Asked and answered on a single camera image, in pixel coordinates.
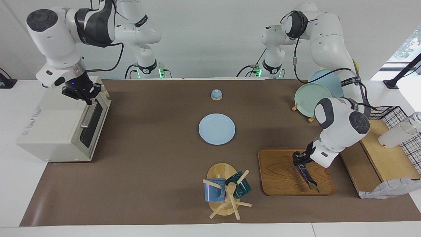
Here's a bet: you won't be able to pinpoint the dark purple eggplant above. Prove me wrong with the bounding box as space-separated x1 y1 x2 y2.
296 164 320 193

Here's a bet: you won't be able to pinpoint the glass oven door with handle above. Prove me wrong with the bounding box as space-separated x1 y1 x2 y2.
79 90 111 162

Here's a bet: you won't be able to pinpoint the small light blue plate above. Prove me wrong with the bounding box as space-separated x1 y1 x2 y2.
198 113 236 145

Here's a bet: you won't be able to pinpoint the white toaster oven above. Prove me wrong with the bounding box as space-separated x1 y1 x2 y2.
16 77 111 162

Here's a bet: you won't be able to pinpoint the wooden serving tray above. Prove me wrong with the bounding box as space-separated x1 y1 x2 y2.
258 148 335 197

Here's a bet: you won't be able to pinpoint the wooden plate rack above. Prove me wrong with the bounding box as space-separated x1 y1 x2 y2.
291 103 317 123

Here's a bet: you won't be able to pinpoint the dark green enamel mug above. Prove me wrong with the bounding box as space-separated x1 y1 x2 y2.
226 171 252 199

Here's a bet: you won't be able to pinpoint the pale green plate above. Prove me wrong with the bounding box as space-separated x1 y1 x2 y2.
294 83 333 118

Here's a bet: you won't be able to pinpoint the black table clamp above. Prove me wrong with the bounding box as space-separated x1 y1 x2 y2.
0 67 17 89

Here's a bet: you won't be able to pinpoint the wooden mug tree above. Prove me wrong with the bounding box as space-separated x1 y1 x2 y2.
203 163 252 220

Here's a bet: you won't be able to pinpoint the brown table mat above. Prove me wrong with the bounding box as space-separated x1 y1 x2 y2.
19 79 421 227

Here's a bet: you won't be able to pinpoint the white patterned cloth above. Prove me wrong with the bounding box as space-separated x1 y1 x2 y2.
359 177 421 200

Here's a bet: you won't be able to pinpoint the wooden stepped shelf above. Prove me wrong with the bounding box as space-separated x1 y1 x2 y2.
339 119 421 198

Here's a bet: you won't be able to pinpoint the large light blue plate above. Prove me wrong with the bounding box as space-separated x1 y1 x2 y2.
308 69 345 98

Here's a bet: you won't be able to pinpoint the blue enamel mug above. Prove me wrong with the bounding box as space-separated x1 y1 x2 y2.
204 178 227 202

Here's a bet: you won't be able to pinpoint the white plastic cup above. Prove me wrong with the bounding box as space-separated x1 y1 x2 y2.
378 122 418 149

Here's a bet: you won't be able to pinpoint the clear glass cup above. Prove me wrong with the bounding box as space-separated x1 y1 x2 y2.
403 112 421 134

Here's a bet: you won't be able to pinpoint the black base cable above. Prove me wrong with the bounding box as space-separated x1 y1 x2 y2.
237 49 267 78
125 64 139 79

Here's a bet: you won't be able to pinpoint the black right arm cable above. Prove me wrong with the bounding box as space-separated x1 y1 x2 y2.
86 43 124 72

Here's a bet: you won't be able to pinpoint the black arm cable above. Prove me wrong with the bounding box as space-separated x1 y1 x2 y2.
86 43 124 72
280 12 379 111

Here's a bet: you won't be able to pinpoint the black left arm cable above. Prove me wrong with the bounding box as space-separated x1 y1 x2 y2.
280 12 379 111

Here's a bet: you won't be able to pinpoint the black wire basket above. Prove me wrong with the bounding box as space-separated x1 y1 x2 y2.
365 106 421 175

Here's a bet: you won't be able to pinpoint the black camera stand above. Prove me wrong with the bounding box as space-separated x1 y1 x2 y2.
383 53 421 89

